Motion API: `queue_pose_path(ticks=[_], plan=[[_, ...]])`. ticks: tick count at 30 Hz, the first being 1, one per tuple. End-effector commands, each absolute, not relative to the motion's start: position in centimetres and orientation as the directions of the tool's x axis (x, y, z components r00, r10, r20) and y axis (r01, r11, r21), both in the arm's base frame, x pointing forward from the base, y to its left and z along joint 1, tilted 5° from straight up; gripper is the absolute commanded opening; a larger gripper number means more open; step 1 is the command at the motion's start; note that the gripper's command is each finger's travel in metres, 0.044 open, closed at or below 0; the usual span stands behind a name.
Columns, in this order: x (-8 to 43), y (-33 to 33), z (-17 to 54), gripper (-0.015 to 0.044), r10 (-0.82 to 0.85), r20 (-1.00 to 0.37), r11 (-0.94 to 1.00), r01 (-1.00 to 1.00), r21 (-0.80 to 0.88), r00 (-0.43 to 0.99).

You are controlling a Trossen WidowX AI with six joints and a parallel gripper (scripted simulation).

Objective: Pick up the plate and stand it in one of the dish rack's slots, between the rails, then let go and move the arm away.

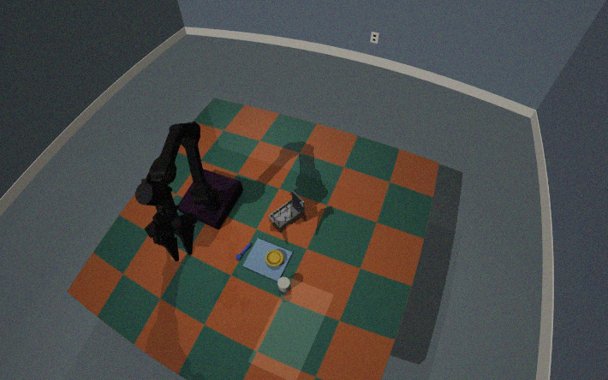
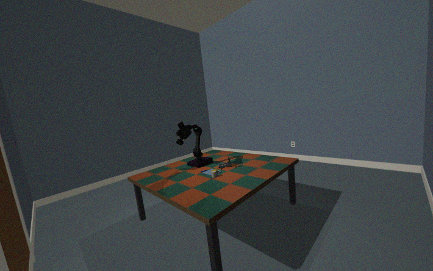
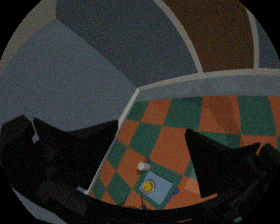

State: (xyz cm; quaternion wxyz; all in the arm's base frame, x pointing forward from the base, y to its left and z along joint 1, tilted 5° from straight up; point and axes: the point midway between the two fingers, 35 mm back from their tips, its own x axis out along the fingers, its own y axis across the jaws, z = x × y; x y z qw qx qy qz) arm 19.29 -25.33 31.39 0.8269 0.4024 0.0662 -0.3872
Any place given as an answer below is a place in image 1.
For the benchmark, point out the grey dish rack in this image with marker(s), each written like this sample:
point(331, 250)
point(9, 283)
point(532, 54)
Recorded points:
point(288, 212)

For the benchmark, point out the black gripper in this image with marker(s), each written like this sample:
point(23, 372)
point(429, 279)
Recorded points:
point(181, 226)

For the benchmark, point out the yellow round plate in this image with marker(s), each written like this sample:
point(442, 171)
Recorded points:
point(274, 258)

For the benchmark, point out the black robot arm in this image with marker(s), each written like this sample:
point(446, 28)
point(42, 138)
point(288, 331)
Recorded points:
point(154, 190)

